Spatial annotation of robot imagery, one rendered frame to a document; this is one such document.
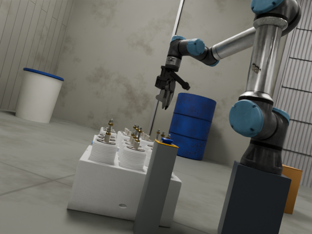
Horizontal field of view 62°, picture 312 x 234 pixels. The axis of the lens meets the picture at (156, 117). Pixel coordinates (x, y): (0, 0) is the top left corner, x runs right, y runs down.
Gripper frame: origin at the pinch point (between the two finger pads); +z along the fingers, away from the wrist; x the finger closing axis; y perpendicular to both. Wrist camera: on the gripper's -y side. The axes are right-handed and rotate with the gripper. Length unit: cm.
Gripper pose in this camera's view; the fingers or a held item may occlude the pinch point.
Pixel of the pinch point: (165, 107)
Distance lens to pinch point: 127.9
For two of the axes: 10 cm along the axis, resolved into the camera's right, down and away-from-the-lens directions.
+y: -8.9, -2.2, 3.9
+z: -2.5, 9.7, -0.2
